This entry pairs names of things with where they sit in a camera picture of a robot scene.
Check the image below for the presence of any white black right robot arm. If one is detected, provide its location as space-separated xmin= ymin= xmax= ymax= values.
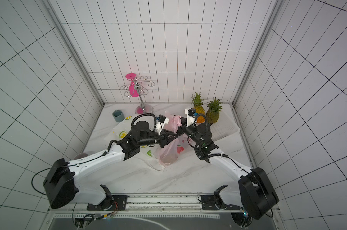
xmin=177 ymin=124 xmax=279 ymax=219

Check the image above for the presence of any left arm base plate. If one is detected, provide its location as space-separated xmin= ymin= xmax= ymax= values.
xmin=86 ymin=195 xmax=128 ymax=211

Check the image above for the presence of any teal green cup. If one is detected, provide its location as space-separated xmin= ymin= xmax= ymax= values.
xmin=112 ymin=110 xmax=125 ymax=123

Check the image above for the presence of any orange yellow pineapple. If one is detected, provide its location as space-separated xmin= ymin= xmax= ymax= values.
xmin=191 ymin=92 xmax=205 ymax=115

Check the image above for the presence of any pink silver cup stand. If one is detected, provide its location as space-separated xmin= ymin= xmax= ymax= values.
xmin=120 ymin=73 xmax=155 ymax=114

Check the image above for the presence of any pink plastic bag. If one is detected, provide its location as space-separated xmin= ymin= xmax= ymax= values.
xmin=158 ymin=112 xmax=193 ymax=167

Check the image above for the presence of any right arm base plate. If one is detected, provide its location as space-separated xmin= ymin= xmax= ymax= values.
xmin=198 ymin=195 xmax=241 ymax=211

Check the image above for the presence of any yellow green pineapple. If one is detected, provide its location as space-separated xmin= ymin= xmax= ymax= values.
xmin=206 ymin=98 xmax=223 ymax=124

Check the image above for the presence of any aluminium mounting rail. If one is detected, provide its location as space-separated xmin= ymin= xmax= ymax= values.
xmin=48 ymin=192 xmax=277 ymax=215

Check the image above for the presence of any white plastic perforated basket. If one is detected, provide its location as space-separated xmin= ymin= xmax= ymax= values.
xmin=210 ymin=104 xmax=240 ymax=142

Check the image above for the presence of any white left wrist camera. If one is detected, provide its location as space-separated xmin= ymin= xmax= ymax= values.
xmin=156 ymin=115 xmax=169 ymax=136

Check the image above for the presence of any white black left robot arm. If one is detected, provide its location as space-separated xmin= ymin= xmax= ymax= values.
xmin=43 ymin=121 xmax=178 ymax=209

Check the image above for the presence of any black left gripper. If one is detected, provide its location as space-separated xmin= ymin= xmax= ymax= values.
xmin=139 ymin=129 xmax=179 ymax=149

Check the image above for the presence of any white plastic bag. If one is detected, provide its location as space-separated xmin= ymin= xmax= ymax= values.
xmin=104 ymin=114 xmax=165 ymax=171

